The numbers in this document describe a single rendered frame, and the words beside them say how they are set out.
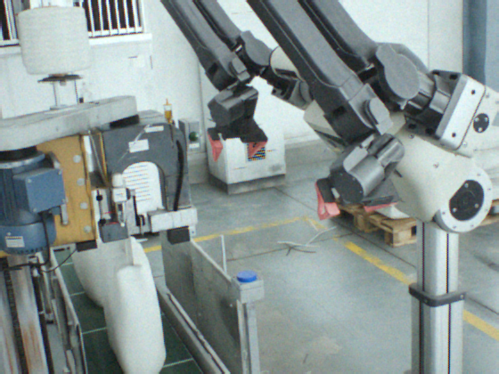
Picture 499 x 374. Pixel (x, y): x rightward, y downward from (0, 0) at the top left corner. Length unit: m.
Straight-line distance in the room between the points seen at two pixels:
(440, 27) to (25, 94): 4.45
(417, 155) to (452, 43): 6.22
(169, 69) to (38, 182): 4.55
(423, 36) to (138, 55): 3.53
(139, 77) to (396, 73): 3.75
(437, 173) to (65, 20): 0.93
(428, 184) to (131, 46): 3.54
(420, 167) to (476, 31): 6.29
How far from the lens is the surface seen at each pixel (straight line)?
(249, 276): 2.08
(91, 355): 2.76
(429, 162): 1.40
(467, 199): 1.60
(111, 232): 2.02
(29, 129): 1.72
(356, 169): 1.04
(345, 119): 1.08
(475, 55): 7.67
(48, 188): 1.71
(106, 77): 4.72
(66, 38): 1.72
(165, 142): 2.00
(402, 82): 1.12
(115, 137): 1.97
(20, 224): 1.79
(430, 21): 7.40
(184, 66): 6.20
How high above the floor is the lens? 1.69
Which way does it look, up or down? 16 degrees down
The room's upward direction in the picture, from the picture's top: 5 degrees counter-clockwise
